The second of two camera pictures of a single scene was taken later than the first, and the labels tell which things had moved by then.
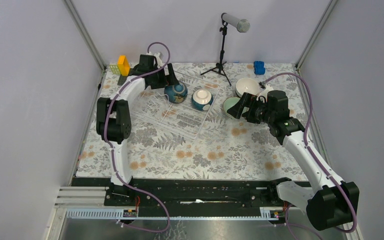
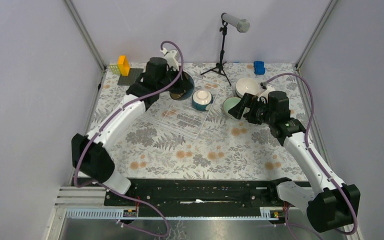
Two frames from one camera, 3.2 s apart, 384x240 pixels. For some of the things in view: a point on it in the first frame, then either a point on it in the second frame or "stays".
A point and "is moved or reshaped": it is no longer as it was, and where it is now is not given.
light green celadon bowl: (228, 102) stays
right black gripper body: (258, 112) stays
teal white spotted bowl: (202, 99) stays
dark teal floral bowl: (176, 93) is moved or reshaped
